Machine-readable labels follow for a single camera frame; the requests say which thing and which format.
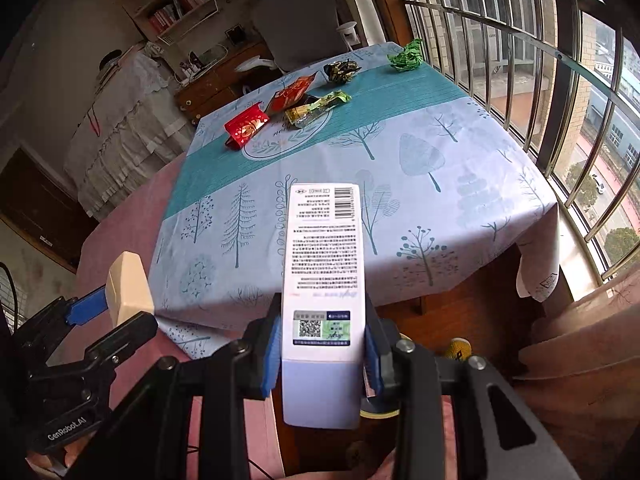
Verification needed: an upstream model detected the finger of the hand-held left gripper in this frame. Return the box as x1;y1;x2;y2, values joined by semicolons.
81;311;159;379
19;284;109;347

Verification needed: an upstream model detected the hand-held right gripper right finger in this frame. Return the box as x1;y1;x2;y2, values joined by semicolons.
362;294;581;480

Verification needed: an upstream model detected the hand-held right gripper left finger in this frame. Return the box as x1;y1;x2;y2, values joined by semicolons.
65;292;286;480

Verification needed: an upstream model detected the small beige box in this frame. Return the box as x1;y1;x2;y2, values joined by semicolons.
107;251;155;329

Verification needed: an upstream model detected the blue bin with cream rim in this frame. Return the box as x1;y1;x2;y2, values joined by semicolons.
359;392;402;419

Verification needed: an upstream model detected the tall white box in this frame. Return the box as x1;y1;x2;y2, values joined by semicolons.
280;183;368;431

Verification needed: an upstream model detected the red gift box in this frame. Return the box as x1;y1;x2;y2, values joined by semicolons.
224;102;271;151

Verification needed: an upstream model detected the green snack wrapper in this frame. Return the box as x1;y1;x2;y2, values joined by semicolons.
284;91;352;129

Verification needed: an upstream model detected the red snack packet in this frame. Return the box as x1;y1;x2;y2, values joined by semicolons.
267;74;317;112

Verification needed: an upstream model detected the dark wrapper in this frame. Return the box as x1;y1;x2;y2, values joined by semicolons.
321;59;362;83

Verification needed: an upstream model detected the pink bed sheet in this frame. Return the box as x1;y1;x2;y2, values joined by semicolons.
75;152;286;480

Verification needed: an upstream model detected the brown wooden door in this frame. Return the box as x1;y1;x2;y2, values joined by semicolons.
0;145;98;271

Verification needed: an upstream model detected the white ruffled cloth cover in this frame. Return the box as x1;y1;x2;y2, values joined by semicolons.
62;42;196;221

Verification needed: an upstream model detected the tree print tablecloth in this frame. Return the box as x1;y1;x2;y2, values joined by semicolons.
150;42;560;361

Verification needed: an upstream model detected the sheer printed curtain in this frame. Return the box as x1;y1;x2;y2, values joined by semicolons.
515;260;640;480

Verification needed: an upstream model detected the brown wooden desk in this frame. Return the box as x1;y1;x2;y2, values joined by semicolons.
175;42;273;123

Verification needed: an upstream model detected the grey office chair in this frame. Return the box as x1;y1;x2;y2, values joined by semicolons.
235;0;358;73

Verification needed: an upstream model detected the metal window grille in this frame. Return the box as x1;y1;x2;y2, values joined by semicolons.
390;0;640;281

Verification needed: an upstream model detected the black cable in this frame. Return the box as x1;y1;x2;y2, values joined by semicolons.
0;262;21;331

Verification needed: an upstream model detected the white wall shelf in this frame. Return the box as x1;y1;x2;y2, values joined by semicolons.
122;0;261;43

